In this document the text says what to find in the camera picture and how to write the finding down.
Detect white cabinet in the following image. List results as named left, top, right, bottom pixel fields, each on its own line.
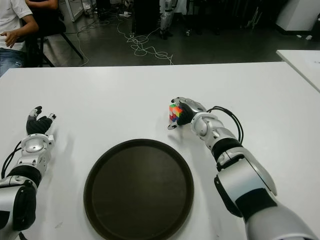
left=58, top=0, right=85, bottom=23

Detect person in white shirt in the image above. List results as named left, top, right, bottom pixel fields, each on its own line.
left=0, top=0, right=40, bottom=76

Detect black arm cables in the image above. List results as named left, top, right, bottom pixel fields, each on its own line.
left=206, top=106, right=245, bottom=147
left=1, top=141, right=23, bottom=180

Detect dark brown round plate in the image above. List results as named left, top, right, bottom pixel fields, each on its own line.
left=83, top=138, right=195, bottom=240

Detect thin white floor cable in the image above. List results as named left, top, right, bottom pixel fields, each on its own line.
left=74, top=21, right=111, bottom=66

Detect black chair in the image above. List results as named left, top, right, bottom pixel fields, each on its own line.
left=14, top=17, right=85, bottom=68

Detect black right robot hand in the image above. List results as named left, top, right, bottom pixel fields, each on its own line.
left=166, top=96, right=208, bottom=131

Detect tangled white floor cable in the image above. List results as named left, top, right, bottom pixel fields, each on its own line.
left=117, top=18, right=174, bottom=66

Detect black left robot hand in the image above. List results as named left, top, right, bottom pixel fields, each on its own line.
left=26, top=105, right=57, bottom=137

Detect black cabinet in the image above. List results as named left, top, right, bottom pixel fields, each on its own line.
left=131, top=0, right=161, bottom=35

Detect person in black shirt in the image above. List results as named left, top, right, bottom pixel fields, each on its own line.
left=25, top=0, right=67, bottom=36

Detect silver humanoid robot legs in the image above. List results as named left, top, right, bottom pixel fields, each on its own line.
left=159, top=0, right=176, bottom=40

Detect white machine housing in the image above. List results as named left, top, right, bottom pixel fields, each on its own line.
left=274, top=0, right=320, bottom=32

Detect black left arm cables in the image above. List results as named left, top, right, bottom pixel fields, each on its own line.
left=1, top=141, right=23, bottom=180

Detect white side table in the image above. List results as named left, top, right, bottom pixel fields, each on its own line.
left=275, top=49, right=320, bottom=93

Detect multicoloured Rubik's cube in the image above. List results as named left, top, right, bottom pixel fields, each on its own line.
left=168, top=102, right=184, bottom=123

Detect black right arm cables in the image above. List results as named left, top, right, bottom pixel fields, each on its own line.
left=206, top=106, right=245, bottom=147

